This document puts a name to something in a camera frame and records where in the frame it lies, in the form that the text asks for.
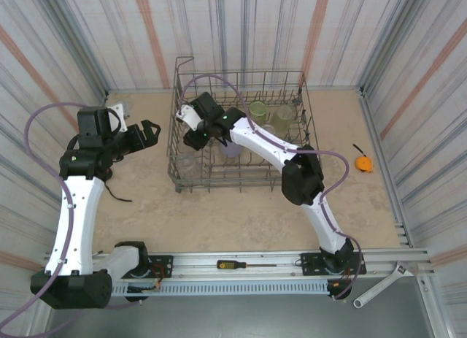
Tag large clear plastic cup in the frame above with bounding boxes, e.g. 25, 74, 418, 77
176, 151, 201, 181

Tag lilac plastic cup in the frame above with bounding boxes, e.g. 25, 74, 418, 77
220, 139, 242, 158

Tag green ribbed glass cup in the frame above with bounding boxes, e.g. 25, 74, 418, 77
249, 100, 270, 126

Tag pale yellow frosted cup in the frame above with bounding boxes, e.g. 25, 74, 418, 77
270, 104, 294, 139

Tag yellow black screwdriver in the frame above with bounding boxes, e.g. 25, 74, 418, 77
216, 259, 278, 270

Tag grey metal sheet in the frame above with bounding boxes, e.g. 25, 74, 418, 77
43, 293, 437, 338

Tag silver adjustable wrench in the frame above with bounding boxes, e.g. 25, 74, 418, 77
352, 264, 417, 310

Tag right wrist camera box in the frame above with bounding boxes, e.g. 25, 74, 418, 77
176, 104, 200, 131

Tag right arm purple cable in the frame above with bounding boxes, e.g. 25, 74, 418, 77
181, 74, 367, 301

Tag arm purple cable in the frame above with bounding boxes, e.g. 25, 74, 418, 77
0, 102, 144, 330
181, 74, 367, 301

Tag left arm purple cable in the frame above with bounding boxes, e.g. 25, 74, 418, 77
0, 102, 144, 330

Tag grey wire dish rack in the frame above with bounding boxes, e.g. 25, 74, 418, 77
166, 55, 324, 193

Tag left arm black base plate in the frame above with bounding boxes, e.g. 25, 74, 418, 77
108, 255, 174, 280

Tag aluminium mounting rail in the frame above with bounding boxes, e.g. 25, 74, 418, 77
42, 247, 439, 279

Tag red black power wires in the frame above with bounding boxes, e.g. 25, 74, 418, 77
127, 263, 163, 292
327, 268, 354, 291

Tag slotted grey cable duct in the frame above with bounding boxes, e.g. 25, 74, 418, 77
109, 280, 331, 296

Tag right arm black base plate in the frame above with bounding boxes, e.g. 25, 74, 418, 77
301, 250, 367, 277

